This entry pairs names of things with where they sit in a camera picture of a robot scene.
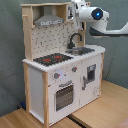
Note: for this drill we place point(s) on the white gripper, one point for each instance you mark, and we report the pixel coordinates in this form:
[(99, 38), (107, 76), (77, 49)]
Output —
[(80, 4)]

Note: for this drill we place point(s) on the white fridge door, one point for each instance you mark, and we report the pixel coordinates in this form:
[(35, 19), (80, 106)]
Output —
[(90, 79)]

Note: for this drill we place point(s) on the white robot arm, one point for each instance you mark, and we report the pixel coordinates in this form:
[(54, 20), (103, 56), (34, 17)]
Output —
[(98, 17)]

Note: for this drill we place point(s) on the wooden toy kitchen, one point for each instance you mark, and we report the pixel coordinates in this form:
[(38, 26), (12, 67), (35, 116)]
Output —
[(40, 84)]

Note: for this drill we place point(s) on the grey range hood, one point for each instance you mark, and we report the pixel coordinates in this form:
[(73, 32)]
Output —
[(48, 18)]

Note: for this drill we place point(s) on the black toy faucet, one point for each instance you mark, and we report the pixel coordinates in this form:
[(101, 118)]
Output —
[(74, 40)]

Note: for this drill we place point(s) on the grey toy sink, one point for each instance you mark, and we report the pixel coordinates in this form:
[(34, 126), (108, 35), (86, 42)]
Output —
[(79, 51)]

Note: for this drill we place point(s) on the black stovetop red burners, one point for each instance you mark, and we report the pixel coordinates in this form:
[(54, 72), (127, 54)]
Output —
[(52, 59)]

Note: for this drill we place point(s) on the right red oven knob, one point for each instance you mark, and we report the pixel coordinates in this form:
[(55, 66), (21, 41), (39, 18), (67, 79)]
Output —
[(74, 69)]

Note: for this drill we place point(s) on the red oven knob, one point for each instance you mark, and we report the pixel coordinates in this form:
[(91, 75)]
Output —
[(74, 69), (56, 75)]

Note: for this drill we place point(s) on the left red oven knob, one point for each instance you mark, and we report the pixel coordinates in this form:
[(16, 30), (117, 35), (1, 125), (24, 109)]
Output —
[(56, 75)]

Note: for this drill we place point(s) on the oven door with window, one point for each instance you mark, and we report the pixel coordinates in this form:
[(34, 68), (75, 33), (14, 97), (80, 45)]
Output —
[(64, 97)]

